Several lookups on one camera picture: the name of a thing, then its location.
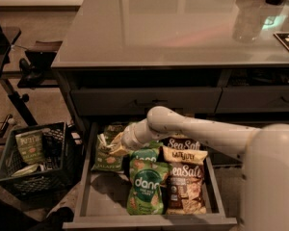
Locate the dark stool with clamp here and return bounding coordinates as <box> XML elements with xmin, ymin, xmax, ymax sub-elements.
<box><xmin>17</xmin><ymin>40</ymin><xmax>63</xmax><ymax>88</ymax></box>

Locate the open grey middle drawer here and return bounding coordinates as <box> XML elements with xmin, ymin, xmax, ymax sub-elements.
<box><xmin>64</xmin><ymin>123</ymin><xmax>237</xmax><ymax>231</ymax></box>

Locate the grey counter cabinet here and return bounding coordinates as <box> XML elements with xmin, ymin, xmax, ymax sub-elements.
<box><xmin>53</xmin><ymin>0</ymin><xmax>289</xmax><ymax>140</ymax></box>

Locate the grey top right drawer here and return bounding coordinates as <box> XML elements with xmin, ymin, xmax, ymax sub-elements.
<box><xmin>216</xmin><ymin>86</ymin><xmax>289</xmax><ymax>114</ymax></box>

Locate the flat green bag in crate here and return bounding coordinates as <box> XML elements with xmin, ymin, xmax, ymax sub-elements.
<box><xmin>12</xmin><ymin>164</ymin><xmax>43</xmax><ymax>177</ymax></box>

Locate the green jalapeno kettle chip bag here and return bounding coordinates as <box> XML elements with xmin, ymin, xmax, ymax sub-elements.
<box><xmin>92</xmin><ymin>134</ymin><xmax>123</xmax><ymax>171</ymax></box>

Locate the black plastic milk crate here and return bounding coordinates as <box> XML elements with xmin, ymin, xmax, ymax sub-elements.
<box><xmin>0</xmin><ymin>122</ymin><xmax>75</xmax><ymax>199</ymax></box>

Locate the front green dang chip bag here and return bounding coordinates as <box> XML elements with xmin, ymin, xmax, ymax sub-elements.
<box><xmin>127</xmin><ymin>159</ymin><xmax>171</xmax><ymax>215</ymax></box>

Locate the green dang chip bag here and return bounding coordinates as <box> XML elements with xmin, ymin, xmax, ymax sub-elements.
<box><xmin>127</xmin><ymin>159</ymin><xmax>171</xmax><ymax>215</ymax></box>
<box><xmin>129</xmin><ymin>141</ymin><xmax>163</xmax><ymax>162</ymax></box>

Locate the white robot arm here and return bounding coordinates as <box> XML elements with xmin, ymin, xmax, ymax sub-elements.
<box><xmin>112</xmin><ymin>106</ymin><xmax>289</xmax><ymax>231</ymax></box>

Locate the green kettle bag in crate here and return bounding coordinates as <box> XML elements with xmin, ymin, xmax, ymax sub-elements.
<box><xmin>15</xmin><ymin>130</ymin><xmax>45</xmax><ymax>165</ymax></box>

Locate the middle sea salt chip bag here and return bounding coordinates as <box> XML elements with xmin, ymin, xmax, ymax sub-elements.
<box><xmin>162</xmin><ymin>137</ymin><xmax>200</xmax><ymax>150</ymax></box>

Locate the sea salt chip bag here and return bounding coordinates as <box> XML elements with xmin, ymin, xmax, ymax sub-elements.
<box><xmin>162</xmin><ymin>137</ymin><xmax>200</xmax><ymax>150</ymax></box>
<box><xmin>163</xmin><ymin>146</ymin><xmax>208</xmax><ymax>215</ymax></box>

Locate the middle green dang chip bag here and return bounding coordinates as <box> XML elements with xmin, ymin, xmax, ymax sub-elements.
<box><xmin>129</xmin><ymin>141</ymin><xmax>163</xmax><ymax>162</ymax></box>

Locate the black standing desk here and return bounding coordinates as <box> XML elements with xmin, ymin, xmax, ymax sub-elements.
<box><xmin>0</xmin><ymin>25</ymin><xmax>37</xmax><ymax>125</ymax></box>

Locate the front sea salt chip bag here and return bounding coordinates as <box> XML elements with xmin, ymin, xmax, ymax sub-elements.
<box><xmin>163</xmin><ymin>146</ymin><xmax>208</xmax><ymax>215</ymax></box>

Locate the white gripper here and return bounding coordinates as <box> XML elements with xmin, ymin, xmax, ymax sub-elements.
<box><xmin>108</xmin><ymin>119</ymin><xmax>151</xmax><ymax>156</ymax></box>

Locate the grey top left drawer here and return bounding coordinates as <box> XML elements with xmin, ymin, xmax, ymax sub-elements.
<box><xmin>70</xmin><ymin>87</ymin><xmax>222</xmax><ymax>116</ymax></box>

